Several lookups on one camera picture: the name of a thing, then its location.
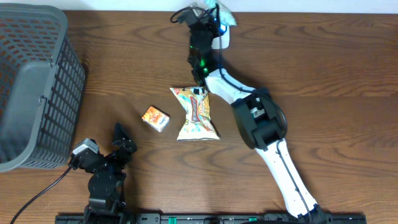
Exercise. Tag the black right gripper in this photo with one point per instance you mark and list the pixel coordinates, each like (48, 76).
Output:
(209, 19)

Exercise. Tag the grey plastic mesh basket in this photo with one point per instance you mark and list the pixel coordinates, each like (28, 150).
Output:
(42, 84)

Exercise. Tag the white teal tissue pack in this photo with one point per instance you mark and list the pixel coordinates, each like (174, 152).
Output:
(226, 15)

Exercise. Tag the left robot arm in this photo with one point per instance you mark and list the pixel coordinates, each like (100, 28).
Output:
(106, 203)

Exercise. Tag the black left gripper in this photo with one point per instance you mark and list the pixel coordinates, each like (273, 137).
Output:
(129, 145)

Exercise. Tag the yellow snack bag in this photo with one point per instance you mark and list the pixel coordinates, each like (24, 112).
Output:
(197, 126)

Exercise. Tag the small orange box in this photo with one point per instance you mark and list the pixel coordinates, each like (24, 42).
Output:
(156, 118)

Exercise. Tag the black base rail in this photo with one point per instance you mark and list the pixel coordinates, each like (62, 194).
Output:
(155, 218)

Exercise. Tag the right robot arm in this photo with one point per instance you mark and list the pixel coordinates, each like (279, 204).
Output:
(261, 122)

